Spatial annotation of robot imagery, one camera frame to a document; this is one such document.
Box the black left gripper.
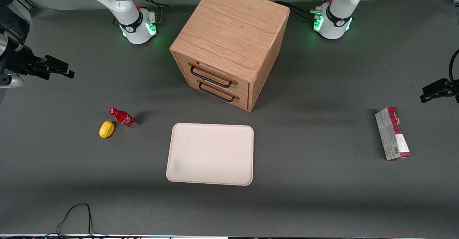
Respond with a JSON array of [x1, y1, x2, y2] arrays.
[[420, 79, 459, 104]]

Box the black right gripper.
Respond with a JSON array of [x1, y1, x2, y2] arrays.
[[0, 43, 75, 80]]

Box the red coke bottle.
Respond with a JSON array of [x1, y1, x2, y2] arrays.
[[109, 107, 139, 129]]

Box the beige rectangular tray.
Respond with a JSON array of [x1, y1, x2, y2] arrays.
[[166, 123, 255, 186]]

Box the grey and red carton box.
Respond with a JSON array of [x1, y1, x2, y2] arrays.
[[375, 107, 412, 161]]

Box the yellow lemon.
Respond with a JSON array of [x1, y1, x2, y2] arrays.
[[99, 121, 116, 139]]

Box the wooden drawer front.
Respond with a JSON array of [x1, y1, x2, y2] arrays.
[[175, 52, 251, 97], [186, 77, 250, 111]]

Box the wooden drawer cabinet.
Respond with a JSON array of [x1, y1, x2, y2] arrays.
[[169, 0, 290, 113]]

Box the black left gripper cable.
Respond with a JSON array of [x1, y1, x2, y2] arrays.
[[448, 49, 459, 86]]

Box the aluminium frame profile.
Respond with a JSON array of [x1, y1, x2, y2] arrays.
[[14, 0, 37, 10]]

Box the black right base cables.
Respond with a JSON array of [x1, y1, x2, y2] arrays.
[[134, 0, 171, 26]]

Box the black base cables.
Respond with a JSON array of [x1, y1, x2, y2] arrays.
[[134, 0, 171, 26], [274, 0, 336, 22]]

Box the black metal drawer handle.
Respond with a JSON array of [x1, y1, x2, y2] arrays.
[[189, 63, 238, 89], [198, 80, 240, 103]]

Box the thin black table cable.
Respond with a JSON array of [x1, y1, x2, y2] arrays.
[[36, 203, 108, 238]]

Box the black left base cables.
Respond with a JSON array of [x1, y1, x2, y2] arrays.
[[274, 0, 336, 22]]

